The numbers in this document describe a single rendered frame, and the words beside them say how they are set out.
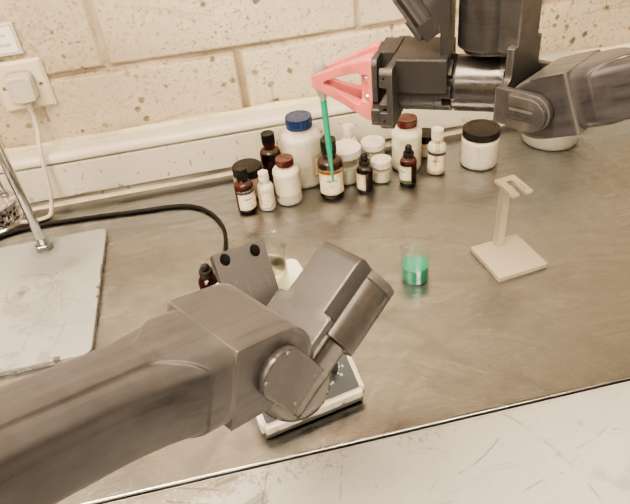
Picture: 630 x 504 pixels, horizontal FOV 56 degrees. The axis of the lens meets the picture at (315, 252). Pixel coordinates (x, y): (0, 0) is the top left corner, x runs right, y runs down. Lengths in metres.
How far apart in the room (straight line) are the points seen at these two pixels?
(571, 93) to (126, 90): 0.80
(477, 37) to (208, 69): 0.63
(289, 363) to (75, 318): 0.60
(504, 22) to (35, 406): 0.49
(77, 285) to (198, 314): 0.64
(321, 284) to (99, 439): 0.18
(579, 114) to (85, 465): 0.47
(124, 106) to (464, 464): 0.83
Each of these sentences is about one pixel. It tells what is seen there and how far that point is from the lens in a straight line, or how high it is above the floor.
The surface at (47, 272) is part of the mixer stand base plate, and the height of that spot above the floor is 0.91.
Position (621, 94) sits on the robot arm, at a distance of 0.57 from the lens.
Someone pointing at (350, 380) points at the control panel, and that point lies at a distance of 0.72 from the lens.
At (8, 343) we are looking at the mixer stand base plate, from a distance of 0.95.
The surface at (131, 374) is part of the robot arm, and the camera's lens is 0.32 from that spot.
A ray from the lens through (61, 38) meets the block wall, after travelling 1.13.
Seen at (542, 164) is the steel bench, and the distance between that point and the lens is 1.18.
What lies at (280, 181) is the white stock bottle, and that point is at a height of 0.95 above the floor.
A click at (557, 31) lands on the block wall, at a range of 1.33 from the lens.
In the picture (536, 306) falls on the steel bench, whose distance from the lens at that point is 0.87.
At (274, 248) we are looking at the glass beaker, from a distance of 0.75.
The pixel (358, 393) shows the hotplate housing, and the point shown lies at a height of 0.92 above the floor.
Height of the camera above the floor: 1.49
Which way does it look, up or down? 38 degrees down
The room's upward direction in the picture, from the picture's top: 6 degrees counter-clockwise
